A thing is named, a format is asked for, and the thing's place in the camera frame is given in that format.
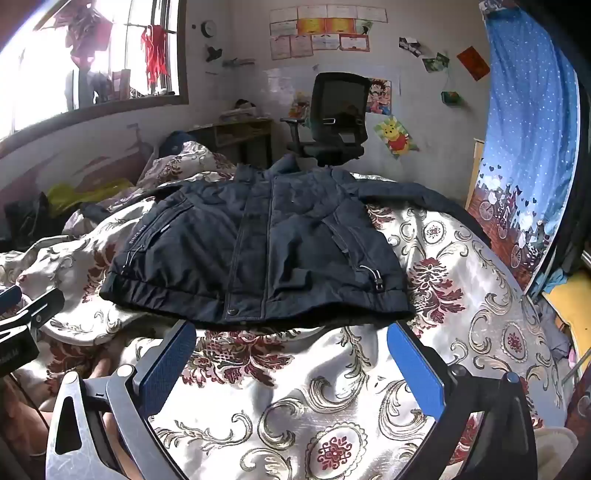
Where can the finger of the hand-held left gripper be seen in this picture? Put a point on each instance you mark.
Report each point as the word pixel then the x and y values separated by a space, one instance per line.
pixel 10 300
pixel 39 307

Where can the yellow-green cloth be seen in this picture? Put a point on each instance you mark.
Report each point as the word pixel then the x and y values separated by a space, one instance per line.
pixel 87 196

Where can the window with brown frame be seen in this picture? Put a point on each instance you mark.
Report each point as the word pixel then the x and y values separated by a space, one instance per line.
pixel 46 69

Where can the group of wall certificates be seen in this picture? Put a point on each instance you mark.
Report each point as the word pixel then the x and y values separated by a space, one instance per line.
pixel 323 32

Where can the pink hanging garment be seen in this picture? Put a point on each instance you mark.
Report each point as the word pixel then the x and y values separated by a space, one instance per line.
pixel 85 32

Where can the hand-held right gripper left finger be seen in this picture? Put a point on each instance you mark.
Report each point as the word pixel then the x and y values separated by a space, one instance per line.
pixel 168 364

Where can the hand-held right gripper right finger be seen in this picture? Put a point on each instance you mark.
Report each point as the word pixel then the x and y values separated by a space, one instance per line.
pixel 413 369

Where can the dark wall photo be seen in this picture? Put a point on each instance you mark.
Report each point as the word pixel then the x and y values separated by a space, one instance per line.
pixel 410 46

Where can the dark blue pillow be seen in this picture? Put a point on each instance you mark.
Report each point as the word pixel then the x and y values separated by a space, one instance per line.
pixel 175 143

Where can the cartoon character poster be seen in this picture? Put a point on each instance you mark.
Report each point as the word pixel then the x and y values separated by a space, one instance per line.
pixel 381 97

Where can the blue printed curtain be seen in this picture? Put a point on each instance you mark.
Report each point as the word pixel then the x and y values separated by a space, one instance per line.
pixel 526 138

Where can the pile of desk clutter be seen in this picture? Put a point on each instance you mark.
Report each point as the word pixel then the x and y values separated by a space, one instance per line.
pixel 242 108

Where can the red hanging garment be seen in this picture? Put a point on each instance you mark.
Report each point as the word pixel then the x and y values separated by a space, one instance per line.
pixel 154 53

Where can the dark navy jacket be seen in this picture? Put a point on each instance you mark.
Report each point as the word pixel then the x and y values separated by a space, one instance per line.
pixel 258 258

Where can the floral satin blanket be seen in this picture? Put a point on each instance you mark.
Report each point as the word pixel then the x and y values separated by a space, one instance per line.
pixel 323 392

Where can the yellow bear poster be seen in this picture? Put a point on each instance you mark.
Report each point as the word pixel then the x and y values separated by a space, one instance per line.
pixel 397 138

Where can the red envelope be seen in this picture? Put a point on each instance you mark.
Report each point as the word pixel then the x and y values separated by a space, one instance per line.
pixel 473 63

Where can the person's left forearm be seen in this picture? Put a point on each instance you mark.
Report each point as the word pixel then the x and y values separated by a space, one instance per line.
pixel 23 415

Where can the wooden desk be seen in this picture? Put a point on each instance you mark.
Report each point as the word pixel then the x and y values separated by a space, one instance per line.
pixel 240 127

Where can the small wall shelf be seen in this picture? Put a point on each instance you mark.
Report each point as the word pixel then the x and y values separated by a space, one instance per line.
pixel 239 62

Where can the small green hanging box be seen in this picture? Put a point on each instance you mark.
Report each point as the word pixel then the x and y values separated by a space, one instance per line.
pixel 450 98

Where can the green wall photo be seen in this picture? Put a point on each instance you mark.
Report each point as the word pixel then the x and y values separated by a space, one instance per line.
pixel 436 62

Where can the black office chair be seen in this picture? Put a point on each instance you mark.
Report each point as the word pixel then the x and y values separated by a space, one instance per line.
pixel 339 99

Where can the round wall clock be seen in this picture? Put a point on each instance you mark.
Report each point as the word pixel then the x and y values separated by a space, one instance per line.
pixel 208 28

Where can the wooden plank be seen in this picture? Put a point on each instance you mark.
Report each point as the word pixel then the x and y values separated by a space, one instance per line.
pixel 475 161

